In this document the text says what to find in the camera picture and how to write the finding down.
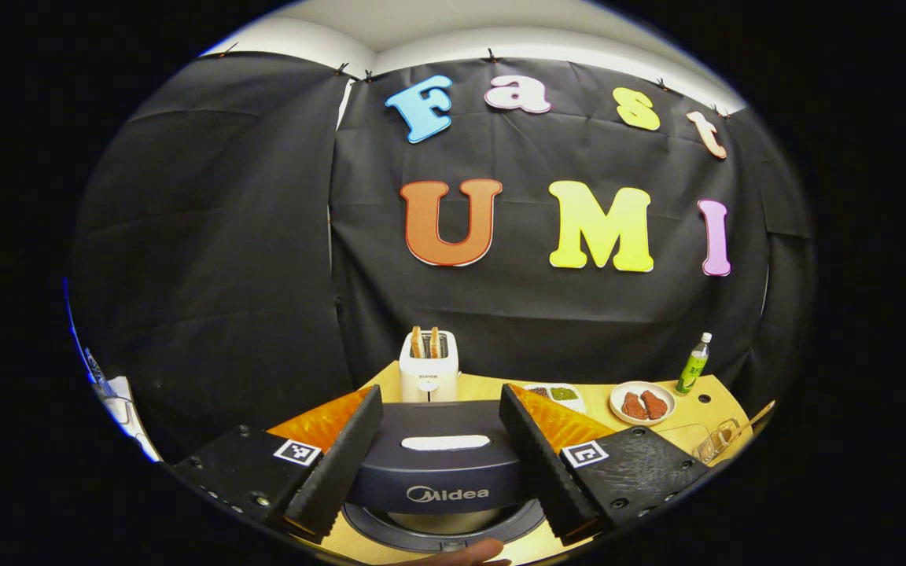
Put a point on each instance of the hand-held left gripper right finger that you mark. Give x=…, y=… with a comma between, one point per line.
x=543, y=472

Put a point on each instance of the wooden spoon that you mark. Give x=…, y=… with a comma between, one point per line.
x=752, y=420

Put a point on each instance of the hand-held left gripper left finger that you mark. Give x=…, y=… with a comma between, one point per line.
x=343, y=464

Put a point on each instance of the toast slice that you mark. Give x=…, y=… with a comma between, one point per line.
x=417, y=343
x=435, y=343

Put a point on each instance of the white divided seasoning dish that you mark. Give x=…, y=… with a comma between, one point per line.
x=563, y=395

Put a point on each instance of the black backdrop cloth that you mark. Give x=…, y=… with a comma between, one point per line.
x=209, y=251

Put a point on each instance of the white side table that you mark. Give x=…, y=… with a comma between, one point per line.
x=127, y=417

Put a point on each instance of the brown meat piece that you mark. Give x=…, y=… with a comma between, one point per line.
x=655, y=405
x=634, y=406

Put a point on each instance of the white round plate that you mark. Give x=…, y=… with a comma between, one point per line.
x=618, y=397

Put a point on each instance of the white toaster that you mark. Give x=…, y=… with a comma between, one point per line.
x=428, y=377

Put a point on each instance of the dark grey rice cooker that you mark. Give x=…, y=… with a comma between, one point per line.
x=445, y=472

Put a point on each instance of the green tea bottle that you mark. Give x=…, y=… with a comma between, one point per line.
x=693, y=365

